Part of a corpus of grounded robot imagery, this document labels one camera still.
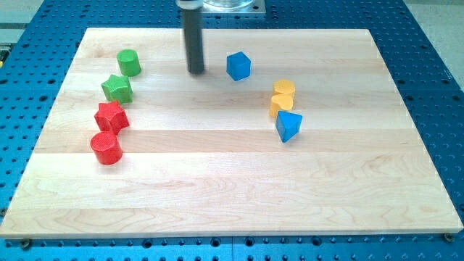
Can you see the silver rod mount collar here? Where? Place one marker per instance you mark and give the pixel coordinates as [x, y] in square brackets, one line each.
[189, 4]

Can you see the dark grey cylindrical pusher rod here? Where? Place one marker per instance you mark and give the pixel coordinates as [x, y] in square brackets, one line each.
[192, 31]

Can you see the blue wooden cube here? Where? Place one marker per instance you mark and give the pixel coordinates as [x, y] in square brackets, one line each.
[238, 66]

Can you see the green wooden cylinder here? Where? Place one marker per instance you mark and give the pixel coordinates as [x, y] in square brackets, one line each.
[128, 62]

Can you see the green wooden star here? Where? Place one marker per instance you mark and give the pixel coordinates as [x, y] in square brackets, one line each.
[118, 88]

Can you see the yellow wooden hexagon block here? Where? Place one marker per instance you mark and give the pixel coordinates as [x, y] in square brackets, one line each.
[284, 86]

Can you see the yellow wooden heart block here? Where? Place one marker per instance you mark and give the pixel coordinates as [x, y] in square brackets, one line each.
[280, 102]

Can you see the red wooden star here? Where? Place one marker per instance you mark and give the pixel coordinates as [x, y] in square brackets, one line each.
[111, 117]

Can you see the blue wooden triangular prism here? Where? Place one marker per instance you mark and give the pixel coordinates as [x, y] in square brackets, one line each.
[288, 125]

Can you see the light wooden board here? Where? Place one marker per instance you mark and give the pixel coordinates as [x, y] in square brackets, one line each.
[202, 156]

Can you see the red wooden cylinder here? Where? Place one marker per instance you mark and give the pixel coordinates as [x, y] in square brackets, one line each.
[106, 147]

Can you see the left brass board stopper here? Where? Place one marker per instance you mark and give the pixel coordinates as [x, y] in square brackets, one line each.
[25, 244]

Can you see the brass board stopper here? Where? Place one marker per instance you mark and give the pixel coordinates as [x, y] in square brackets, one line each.
[448, 237]
[25, 244]

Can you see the right brass board stopper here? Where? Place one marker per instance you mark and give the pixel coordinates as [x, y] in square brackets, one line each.
[448, 237]

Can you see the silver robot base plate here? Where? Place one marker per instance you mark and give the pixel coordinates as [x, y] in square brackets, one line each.
[254, 8]

